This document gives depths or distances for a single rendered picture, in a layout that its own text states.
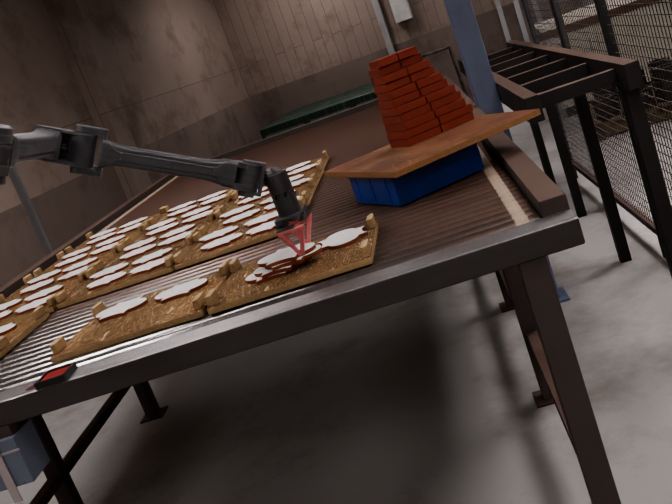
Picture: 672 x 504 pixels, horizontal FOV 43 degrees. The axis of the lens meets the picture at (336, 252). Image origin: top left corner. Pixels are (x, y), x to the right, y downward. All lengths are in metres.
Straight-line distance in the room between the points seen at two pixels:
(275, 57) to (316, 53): 0.57
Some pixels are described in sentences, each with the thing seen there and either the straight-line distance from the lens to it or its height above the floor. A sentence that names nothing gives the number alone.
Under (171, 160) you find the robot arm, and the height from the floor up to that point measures 1.29.
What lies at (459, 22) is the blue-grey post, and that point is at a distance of 3.70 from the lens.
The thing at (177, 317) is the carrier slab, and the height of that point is 0.94.
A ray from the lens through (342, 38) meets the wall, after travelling 11.67.
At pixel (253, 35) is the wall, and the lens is 11.93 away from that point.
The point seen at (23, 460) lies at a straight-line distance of 2.14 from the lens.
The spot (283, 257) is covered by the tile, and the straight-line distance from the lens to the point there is 2.05.
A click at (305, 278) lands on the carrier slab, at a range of 1.95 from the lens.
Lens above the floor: 1.41
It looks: 13 degrees down
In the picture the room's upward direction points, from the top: 20 degrees counter-clockwise
